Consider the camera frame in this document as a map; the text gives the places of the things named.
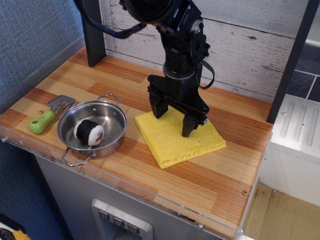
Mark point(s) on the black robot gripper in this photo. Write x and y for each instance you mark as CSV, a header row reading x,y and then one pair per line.
x,y
181,94

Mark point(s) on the yellow cloth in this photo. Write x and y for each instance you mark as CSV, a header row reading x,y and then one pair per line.
x,y
164,138

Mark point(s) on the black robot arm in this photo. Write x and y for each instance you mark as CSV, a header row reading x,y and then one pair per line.
x,y
180,25

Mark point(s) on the stainless steel pot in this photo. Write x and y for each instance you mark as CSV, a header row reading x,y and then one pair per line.
x,y
105,111

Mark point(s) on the white ribbed appliance top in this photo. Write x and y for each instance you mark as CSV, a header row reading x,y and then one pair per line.
x,y
297,125

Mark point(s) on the plush sushi roll toy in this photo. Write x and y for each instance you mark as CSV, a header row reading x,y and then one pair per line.
x,y
89,132

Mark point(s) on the silver dispenser control panel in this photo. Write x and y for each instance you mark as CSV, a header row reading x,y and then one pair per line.
x,y
116,224

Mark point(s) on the clear acrylic table edge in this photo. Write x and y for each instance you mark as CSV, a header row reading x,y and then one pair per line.
x,y
213,190

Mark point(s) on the yellow object bottom left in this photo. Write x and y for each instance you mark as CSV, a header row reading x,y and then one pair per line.
x,y
19,235

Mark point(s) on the green handled grey spatula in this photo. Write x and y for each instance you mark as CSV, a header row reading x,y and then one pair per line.
x,y
60,102

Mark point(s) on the right dark vertical post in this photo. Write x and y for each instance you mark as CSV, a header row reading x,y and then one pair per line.
x,y
303,31

